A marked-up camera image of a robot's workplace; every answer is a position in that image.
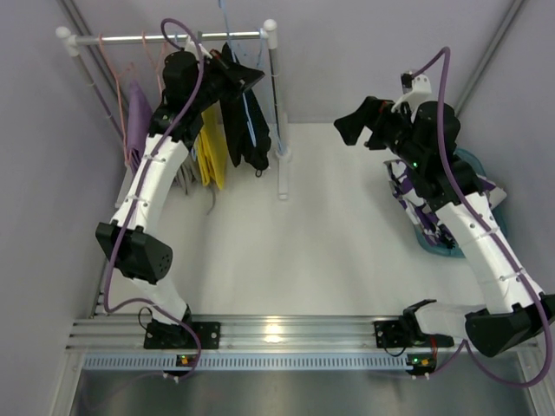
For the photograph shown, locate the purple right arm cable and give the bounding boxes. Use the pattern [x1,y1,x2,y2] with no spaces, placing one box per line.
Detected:
[411,46,555,387]

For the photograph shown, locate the yellow trousers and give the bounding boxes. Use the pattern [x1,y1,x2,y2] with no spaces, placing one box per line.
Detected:
[195,104,228,190]

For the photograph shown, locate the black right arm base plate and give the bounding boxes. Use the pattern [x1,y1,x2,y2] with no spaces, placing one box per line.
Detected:
[374,319,431,349]

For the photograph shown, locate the aluminium mounting rail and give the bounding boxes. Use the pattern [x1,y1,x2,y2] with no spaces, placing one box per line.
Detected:
[64,315,539,374]

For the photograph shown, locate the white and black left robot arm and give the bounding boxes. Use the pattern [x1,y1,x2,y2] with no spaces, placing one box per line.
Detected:
[95,44,264,344]

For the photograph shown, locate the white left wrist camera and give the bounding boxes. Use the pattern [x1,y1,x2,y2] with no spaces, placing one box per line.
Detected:
[184,37,210,57]

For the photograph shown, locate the grey trousers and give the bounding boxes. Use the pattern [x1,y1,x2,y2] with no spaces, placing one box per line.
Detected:
[175,147,216,215]

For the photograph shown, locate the pink wire hanger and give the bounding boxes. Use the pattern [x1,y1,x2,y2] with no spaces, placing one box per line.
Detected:
[97,33,136,166]
[141,31,168,96]

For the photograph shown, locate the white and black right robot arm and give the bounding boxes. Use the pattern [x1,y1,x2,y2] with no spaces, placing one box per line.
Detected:
[334,96,554,357]

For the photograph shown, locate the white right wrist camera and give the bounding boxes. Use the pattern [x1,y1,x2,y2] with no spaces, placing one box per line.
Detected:
[391,71,432,113]

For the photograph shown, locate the black trousers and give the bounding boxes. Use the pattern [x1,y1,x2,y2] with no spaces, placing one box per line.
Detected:
[219,42,272,178]

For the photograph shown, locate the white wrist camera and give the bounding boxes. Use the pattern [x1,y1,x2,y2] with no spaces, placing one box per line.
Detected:
[391,71,432,113]
[184,37,210,57]

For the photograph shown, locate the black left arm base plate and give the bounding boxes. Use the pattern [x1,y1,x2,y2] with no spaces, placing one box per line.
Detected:
[143,321,220,350]

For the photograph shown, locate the white and metal clothes rack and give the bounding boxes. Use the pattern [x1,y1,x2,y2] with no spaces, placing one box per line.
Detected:
[55,19,291,200]

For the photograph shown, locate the teal plastic bin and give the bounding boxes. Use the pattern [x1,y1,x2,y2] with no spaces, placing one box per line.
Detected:
[403,149,507,258]

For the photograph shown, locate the purple camouflage trousers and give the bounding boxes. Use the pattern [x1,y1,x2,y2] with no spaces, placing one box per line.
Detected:
[384,149,507,258]

